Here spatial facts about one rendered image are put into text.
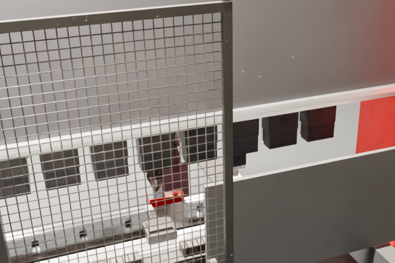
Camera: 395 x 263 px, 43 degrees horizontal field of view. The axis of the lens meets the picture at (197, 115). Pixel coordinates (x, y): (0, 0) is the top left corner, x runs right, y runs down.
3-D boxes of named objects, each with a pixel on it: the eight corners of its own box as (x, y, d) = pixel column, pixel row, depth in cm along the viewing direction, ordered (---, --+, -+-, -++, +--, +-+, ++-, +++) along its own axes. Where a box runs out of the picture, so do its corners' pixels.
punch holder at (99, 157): (126, 167, 222) (123, 132, 215) (130, 175, 214) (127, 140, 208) (91, 172, 217) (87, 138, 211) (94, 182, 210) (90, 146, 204)
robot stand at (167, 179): (157, 256, 348) (150, 156, 319) (181, 249, 355) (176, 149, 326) (167, 272, 333) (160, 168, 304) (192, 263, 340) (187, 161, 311)
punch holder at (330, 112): (324, 130, 251) (327, 99, 244) (334, 137, 243) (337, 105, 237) (297, 135, 246) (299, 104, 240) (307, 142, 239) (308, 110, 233)
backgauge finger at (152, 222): (160, 206, 226) (160, 196, 224) (177, 238, 203) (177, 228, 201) (134, 211, 223) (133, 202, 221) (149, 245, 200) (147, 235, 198)
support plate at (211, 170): (230, 158, 266) (230, 156, 266) (251, 181, 243) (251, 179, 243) (198, 164, 261) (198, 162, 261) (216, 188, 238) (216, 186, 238)
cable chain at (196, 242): (265, 228, 205) (266, 219, 204) (273, 236, 200) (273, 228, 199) (178, 248, 195) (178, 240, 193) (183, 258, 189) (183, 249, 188)
